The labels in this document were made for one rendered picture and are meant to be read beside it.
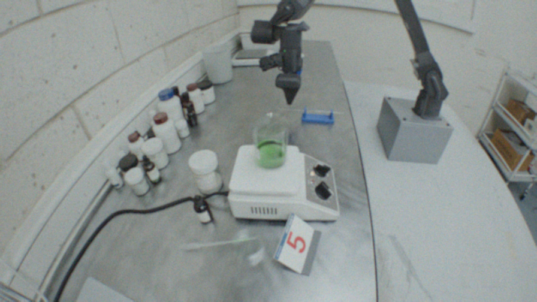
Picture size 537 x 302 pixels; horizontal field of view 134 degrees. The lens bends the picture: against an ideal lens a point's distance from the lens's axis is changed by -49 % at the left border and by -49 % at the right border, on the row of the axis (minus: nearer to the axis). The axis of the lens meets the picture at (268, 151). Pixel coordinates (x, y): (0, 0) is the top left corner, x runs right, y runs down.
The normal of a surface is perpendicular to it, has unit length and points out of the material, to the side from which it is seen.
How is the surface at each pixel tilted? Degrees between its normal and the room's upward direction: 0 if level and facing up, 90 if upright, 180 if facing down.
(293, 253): 40
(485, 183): 0
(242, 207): 90
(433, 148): 90
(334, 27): 90
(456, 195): 0
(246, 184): 0
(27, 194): 90
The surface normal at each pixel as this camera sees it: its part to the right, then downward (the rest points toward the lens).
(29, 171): 0.98, 0.07
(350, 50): -0.18, 0.64
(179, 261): -0.05, -0.76
